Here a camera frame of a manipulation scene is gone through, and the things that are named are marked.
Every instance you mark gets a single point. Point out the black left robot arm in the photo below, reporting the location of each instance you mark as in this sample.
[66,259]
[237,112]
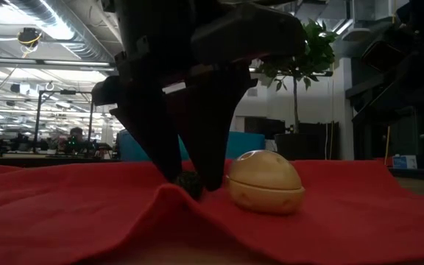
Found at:
[160,18]

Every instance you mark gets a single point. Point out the blue plastic tupperware container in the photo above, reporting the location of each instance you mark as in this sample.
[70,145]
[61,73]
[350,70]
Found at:
[245,143]

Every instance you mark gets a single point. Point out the black plant pot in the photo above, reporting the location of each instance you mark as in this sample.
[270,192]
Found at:
[296,147]

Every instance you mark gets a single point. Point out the red cloth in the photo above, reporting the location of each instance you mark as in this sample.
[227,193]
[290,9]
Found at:
[68,206]

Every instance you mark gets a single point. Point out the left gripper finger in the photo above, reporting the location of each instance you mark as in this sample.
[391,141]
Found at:
[149,129]
[212,129]

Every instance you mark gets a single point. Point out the black rig frame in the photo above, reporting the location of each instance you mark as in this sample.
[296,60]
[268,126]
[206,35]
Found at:
[38,121]

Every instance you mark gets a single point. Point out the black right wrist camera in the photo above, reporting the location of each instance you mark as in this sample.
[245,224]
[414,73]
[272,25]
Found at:
[379,55]

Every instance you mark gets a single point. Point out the dark toy blackberry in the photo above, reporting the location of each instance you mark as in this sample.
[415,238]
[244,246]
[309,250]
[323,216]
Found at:
[191,182]

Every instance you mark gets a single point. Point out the person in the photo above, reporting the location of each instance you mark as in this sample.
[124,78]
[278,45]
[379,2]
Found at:
[76,136]

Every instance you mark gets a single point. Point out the green artificial plant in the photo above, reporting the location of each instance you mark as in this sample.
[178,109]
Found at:
[315,48]

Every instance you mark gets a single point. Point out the dark cabinet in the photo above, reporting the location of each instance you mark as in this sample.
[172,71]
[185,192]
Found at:
[267,129]

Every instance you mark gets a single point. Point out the blue and white box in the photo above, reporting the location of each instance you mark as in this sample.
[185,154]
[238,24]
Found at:
[405,162]

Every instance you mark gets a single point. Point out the tan toy potato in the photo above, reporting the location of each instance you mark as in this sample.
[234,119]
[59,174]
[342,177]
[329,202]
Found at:
[265,184]

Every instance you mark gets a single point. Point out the red bin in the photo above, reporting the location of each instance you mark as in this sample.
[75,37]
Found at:
[388,162]

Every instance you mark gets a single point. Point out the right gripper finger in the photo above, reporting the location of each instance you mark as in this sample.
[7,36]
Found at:
[385,110]
[374,86]

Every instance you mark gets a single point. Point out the long ceiling light strip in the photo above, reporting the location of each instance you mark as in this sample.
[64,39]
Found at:
[50,62]

